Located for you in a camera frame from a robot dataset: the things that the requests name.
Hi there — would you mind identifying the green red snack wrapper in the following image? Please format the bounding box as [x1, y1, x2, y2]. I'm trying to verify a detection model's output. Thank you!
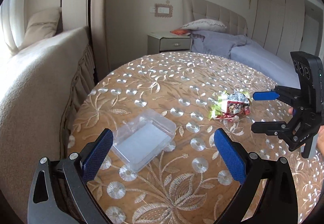
[208, 89, 252, 120]

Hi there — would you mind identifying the clear plastic box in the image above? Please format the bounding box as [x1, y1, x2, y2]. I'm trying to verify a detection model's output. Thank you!
[112, 109, 176, 172]

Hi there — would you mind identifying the person's right hand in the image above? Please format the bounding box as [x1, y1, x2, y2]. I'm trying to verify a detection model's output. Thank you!
[317, 125, 324, 155]

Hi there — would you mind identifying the beige built-in wardrobe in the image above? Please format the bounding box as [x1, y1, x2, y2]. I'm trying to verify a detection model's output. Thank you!
[252, 0, 323, 64]

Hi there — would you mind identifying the bed with lavender duvet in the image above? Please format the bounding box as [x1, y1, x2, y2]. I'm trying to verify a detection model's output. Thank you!
[190, 30, 300, 89]

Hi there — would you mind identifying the embroidered beige tablecloth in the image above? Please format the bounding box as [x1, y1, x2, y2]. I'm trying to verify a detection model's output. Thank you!
[68, 52, 323, 223]

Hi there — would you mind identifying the frilled grey pillow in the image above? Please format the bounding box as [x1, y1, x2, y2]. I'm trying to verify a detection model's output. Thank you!
[181, 19, 227, 33]

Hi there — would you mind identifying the beige sofa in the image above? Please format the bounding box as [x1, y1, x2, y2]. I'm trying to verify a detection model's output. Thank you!
[1, 28, 94, 222]

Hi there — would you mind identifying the orange packet on nightstand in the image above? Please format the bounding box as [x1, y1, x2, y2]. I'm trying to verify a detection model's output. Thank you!
[170, 29, 191, 36]

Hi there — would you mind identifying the beige tufted headboard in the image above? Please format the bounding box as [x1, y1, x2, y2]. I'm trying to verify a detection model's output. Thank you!
[182, 0, 248, 36]

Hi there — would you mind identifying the grey bedside nightstand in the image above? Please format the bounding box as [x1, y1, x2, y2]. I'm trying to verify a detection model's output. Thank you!
[147, 32, 192, 54]

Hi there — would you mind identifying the beige sofa cushion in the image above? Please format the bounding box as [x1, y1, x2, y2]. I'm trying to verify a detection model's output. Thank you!
[19, 7, 62, 51]

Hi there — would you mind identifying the black camera box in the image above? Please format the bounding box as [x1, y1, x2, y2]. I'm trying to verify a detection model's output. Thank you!
[291, 51, 323, 113]

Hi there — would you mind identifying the framed wall switch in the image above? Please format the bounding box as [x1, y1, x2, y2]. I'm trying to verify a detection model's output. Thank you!
[154, 3, 173, 18]

